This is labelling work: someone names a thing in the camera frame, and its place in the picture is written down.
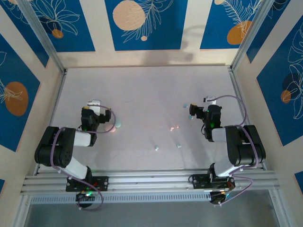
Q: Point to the pink earbud charging case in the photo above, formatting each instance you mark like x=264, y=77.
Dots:
x=110, y=128

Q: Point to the pale mint earbud charging case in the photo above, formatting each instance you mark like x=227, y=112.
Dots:
x=118, y=123

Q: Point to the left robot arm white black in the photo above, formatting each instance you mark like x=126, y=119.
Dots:
x=80, y=139

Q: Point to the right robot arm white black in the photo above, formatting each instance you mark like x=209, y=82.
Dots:
x=219, y=135

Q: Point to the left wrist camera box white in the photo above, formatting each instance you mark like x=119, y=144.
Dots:
x=94, y=104

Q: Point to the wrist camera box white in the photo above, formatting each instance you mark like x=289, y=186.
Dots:
x=94, y=104
x=209, y=99

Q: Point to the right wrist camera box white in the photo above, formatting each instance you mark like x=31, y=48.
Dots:
x=209, y=99

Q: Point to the aluminium table side rail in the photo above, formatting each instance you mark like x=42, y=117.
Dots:
x=236, y=87
x=56, y=99

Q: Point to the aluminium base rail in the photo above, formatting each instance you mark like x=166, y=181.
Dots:
x=151, y=182

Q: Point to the aluminium frame post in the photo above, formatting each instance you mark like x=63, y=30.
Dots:
x=256, y=35
x=45, y=40

